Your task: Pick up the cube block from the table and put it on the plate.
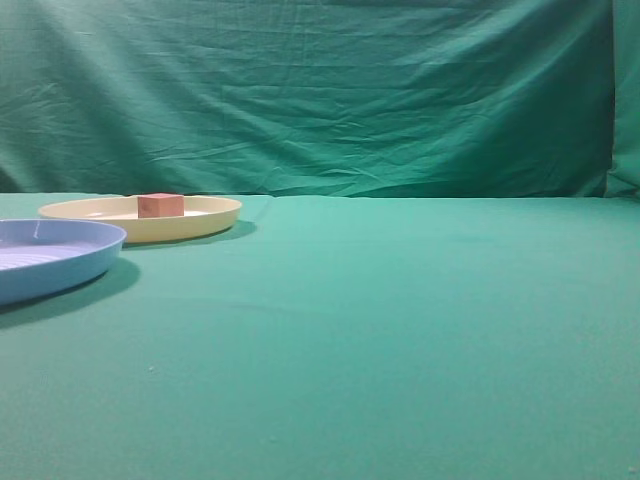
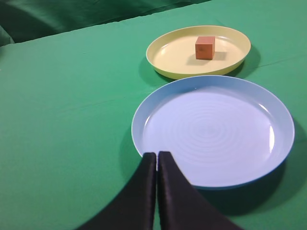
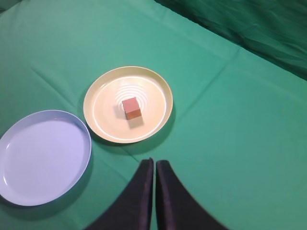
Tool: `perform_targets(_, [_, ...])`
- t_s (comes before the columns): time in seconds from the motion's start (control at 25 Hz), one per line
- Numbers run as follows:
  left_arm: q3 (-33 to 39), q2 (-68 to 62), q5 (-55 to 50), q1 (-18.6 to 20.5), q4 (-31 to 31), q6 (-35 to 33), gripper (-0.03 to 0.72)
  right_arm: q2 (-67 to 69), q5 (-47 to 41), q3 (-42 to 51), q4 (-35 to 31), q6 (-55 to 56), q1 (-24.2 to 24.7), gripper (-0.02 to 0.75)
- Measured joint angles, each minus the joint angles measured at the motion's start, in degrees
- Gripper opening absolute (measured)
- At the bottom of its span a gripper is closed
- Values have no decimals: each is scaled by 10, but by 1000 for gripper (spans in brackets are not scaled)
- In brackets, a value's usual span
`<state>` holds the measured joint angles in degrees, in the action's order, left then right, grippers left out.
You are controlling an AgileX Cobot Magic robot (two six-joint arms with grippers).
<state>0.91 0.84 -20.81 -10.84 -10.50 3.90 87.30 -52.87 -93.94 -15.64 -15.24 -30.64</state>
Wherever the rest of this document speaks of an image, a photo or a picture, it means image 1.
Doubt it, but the red cube block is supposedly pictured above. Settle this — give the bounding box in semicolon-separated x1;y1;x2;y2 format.
136;193;185;218

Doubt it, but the yellow plastic plate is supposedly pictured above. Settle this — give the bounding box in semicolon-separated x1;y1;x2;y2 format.
38;195;242;244

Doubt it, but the blue plastic plate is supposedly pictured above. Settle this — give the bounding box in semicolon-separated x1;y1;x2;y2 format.
1;219;127;306

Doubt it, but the green table cloth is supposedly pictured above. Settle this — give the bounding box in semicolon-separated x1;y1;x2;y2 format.
1;196;639;479

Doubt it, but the green backdrop cloth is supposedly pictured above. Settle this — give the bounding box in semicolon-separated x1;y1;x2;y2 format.
1;1;639;198

